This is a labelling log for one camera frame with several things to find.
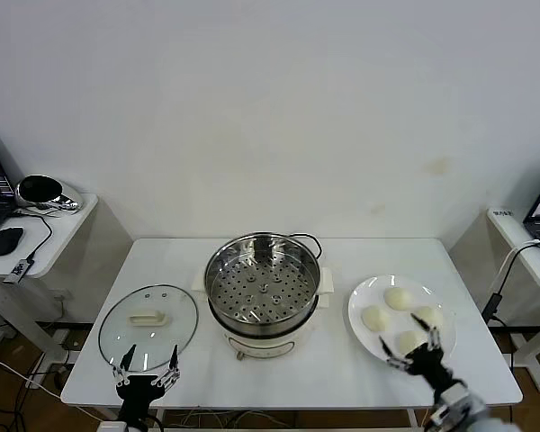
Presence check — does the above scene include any white laptop cable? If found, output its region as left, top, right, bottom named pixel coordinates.
left=499, top=240, right=540, bottom=289

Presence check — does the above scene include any grey usb hub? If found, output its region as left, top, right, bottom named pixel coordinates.
left=3, top=259, right=32, bottom=284

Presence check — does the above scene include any white side table with mouse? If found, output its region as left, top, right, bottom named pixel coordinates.
left=0, top=192, right=135, bottom=374

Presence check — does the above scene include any white steamed baozi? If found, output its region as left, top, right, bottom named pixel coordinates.
left=412, top=305, right=445, bottom=329
left=383, top=286, right=413, bottom=311
left=395, top=330, right=427, bottom=356
left=361, top=304, right=392, bottom=333

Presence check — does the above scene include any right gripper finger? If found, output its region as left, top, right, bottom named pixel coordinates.
left=378, top=337, right=414, bottom=372
left=409, top=312, right=444, bottom=354

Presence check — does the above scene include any stainless steel steamer pot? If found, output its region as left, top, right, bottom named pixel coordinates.
left=191, top=265, right=334, bottom=361

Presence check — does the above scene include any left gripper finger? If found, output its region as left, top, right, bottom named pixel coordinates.
left=150, top=343, right=182, bottom=390
left=110, top=343, right=138, bottom=389

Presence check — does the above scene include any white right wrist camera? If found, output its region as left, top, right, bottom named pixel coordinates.
left=431, top=382, right=474, bottom=428

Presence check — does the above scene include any white side table with label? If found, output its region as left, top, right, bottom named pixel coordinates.
left=447, top=207, right=540, bottom=392

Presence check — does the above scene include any white round plate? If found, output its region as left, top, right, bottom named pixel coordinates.
left=346, top=274, right=458, bottom=371

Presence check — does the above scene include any white floor cable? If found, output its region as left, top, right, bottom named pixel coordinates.
left=0, top=350, right=63, bottom=400

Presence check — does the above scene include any black computer mouse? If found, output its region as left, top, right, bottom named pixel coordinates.
left=0, top=227, right=24, bottom=257

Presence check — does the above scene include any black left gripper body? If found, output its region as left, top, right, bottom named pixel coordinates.
left=115, top=373, right=167, bottom=425

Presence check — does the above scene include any stainless steel steamer basket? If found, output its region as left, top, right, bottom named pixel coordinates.
left=204, top=231, right=323, bottom=338

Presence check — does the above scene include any black cooker power cord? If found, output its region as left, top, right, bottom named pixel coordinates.
left=287, top=232, right=323, bottom=260

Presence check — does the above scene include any black usb hub cable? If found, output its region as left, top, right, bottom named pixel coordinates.
left=8, top=210, right=53, bottom=265

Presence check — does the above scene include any glass pot lid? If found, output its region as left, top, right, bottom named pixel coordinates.
left=97, top=283, right=199, bottom=374

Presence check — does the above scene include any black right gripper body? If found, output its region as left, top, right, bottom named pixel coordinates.
left=404, top=344, right=464, bottom=398

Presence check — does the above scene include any black cable adapter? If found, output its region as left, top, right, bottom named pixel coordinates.
left=481, top=292, right=500, bottom=321

